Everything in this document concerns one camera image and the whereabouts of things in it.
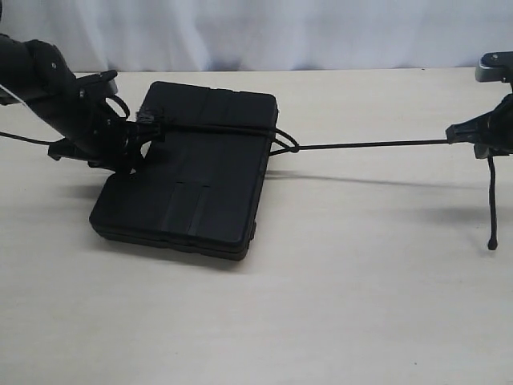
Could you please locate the white backdrop curtain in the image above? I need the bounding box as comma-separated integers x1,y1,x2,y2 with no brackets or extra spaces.
1,1,512,71

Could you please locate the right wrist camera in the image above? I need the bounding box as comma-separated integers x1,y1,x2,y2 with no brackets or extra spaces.
475,51,513,83

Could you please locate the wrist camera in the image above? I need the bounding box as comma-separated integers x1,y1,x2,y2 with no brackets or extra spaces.
475,51,513,83
77,70,118,98

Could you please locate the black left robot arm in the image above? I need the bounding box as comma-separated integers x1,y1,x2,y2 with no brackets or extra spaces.
1,34,164,172

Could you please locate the black braided rope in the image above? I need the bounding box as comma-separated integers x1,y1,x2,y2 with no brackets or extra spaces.
135,104,500,252

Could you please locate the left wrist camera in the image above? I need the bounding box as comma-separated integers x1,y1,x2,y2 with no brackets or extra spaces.
77,70,118,98

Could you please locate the black plastic carrying case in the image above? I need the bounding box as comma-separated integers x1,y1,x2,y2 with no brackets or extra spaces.
89,81,278,261

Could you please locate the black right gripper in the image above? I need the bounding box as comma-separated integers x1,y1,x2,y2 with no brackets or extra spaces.
445,93,512,159

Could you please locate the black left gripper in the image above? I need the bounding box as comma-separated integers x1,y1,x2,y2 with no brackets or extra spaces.
47,95,165,173

